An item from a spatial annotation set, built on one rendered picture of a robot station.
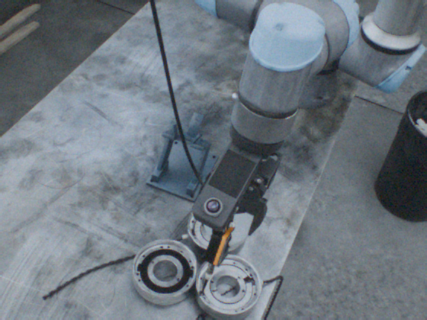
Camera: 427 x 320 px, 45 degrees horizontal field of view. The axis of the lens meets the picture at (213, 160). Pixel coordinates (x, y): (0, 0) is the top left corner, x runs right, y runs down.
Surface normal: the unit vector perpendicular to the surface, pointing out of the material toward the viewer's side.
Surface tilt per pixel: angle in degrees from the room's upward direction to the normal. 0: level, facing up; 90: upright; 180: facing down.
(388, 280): 0
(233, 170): 23
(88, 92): 0
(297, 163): 0
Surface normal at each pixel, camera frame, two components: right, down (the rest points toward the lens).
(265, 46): -0.69, 0.33
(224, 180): -0.02, -0.35
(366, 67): -0.65, 0.57
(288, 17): 0.19, -0.74
